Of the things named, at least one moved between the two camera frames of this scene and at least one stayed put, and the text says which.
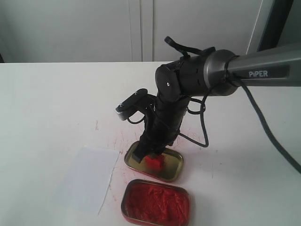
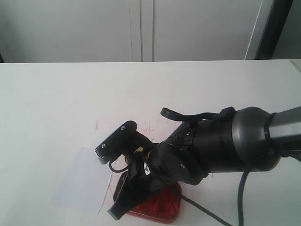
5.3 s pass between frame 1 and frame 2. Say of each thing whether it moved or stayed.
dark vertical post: stayed
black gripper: moved
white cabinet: stayed
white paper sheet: stayed
